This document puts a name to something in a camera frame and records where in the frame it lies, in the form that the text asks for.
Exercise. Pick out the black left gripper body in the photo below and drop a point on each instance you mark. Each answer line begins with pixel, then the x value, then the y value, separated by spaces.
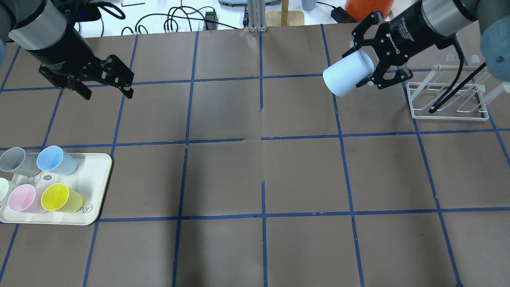
pixel 59 48

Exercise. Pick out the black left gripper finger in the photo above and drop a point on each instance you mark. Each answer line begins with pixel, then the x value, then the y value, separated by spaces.
pixel 117 74
pixel 79 87

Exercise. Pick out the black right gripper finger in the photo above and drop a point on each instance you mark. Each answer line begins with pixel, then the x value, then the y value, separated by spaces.
pixel 375 18
pixel 378 79

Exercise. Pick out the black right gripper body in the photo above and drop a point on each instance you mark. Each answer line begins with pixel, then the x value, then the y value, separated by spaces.
pixel 406 30

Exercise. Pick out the light blue ikea cup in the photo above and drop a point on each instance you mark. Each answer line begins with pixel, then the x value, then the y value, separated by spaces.
pixel 343 76

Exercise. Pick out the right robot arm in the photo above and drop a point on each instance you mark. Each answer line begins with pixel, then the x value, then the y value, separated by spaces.
pixel 493 19

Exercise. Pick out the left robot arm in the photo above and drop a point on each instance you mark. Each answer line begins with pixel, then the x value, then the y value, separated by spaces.
pixel 38 24

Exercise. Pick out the grey plastic cup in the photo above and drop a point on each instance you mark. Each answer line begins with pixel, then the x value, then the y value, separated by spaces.
pixel 17 161

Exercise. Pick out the yellow plastic cup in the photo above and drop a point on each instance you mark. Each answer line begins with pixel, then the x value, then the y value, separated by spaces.
pixel 61 198

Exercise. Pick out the pink plastic cup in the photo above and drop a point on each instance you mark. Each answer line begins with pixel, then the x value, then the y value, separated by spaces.
pixel 27 199

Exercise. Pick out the cream white plastic cup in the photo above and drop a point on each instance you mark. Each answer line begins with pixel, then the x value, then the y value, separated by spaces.
pixel 4 191

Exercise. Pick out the orange bucket with lid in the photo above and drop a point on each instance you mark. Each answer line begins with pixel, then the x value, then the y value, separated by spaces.
pixel 359 9

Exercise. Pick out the wooden mug tree stand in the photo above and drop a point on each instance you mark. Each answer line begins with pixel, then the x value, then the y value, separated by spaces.
pixel 284 17

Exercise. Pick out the cream plastic tray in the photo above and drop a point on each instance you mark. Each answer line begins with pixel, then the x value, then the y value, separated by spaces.
pixel 90 180

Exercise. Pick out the white wire cup rack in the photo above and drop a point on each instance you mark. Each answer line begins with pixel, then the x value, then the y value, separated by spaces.
pixel 470 100

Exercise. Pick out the aluminium frame post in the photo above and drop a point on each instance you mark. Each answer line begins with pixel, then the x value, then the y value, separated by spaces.
pixel 256 16

